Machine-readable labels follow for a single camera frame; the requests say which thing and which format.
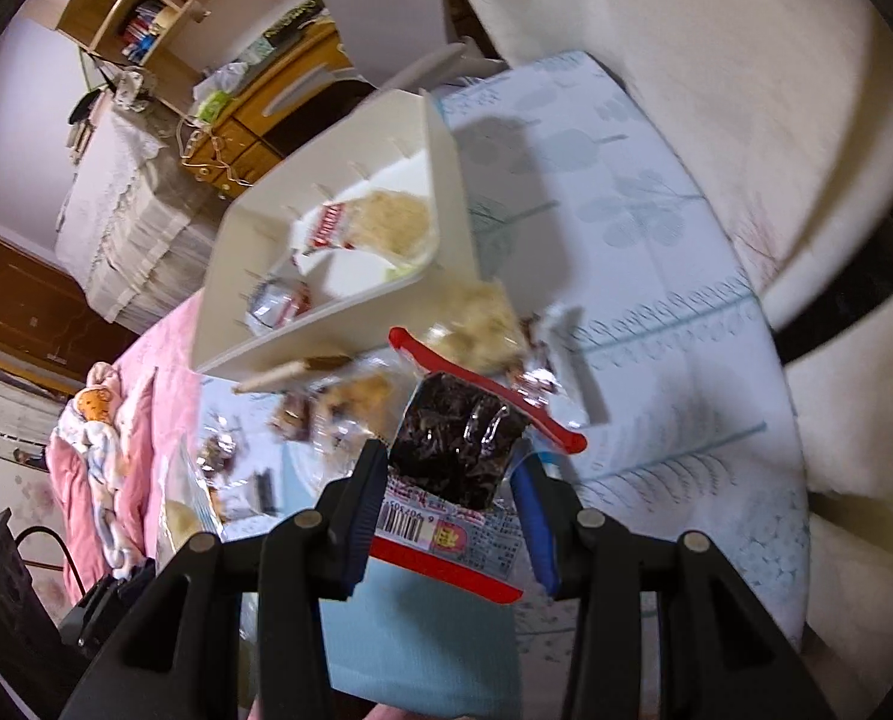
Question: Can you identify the red black dried fruit packet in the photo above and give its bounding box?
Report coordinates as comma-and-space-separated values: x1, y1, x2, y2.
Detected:
370, 327, 588, 606

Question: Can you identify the foil wrapped candy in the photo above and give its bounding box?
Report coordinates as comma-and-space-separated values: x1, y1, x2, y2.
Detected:
196, 431, 238, 481

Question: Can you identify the patterned blanket on bed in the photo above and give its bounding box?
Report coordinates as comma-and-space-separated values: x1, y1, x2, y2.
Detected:
53, 362, 145, 578

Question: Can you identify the pink bed quilt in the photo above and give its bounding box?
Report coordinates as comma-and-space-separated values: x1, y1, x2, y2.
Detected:
46, 293, 202, 600

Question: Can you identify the clear bag of biscuits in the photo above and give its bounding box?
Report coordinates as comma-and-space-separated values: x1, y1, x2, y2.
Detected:
269, 371, 401, 463

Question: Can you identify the beige soda cracker packet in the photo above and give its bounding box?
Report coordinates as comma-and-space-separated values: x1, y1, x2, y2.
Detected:
231, 355, 352, 395

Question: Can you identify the brown wooden door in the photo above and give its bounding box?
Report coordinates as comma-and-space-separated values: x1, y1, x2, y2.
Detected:
0, 238, 137, 394

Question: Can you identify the lace covered cabinet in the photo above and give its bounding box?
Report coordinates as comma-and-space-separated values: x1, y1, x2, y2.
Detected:
54, 104, 227, 335

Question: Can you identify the white plastic storage bin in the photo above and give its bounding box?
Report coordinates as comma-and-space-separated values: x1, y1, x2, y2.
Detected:
190, 89, 479, 379

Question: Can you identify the clear pack rice cracker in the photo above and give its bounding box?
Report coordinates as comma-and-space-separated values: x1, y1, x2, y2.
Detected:
344, 190, 432, 263

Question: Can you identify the wooden desk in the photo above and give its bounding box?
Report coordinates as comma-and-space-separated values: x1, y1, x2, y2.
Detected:
181, 20, 375, 199

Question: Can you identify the cream sofa cover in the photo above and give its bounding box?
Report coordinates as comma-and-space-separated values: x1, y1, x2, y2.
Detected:
467, 0, 893, 718

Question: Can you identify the wooden bookshelf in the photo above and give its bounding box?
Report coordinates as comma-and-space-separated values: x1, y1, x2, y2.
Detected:
56, 0, 321, 119

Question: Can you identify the grey office chair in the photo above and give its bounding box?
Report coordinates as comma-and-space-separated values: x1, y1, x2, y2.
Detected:
260, 0, 509, 119

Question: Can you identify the black cable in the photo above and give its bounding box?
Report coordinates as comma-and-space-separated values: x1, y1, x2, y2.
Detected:
13, 525, 89, 598

